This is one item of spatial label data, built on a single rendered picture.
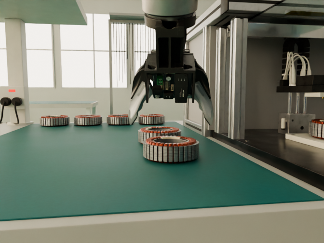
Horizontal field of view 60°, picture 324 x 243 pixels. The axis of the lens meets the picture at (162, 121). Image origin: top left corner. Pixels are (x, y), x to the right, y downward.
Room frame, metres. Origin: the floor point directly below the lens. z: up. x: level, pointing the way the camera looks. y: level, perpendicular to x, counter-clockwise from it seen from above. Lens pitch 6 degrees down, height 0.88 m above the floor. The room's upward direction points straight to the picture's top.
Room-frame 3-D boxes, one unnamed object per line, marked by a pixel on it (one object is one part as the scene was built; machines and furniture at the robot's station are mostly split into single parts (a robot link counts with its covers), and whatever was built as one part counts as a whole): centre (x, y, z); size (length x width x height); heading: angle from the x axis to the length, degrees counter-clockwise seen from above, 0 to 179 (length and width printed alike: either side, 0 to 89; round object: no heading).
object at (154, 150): (0.56, -0.02, 0.77); 0.11 x 0.11 x 0.04
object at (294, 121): (0.75, -0.36, 0.80); 0.08 x 0.05 x 0.06; 99
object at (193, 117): (0.97, -0.12, 0.91); 0.28 x 0.03 x 0.32; 9
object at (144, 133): (0.72, 0.01, 0.77); 0.11 x 0.11 x 0.04
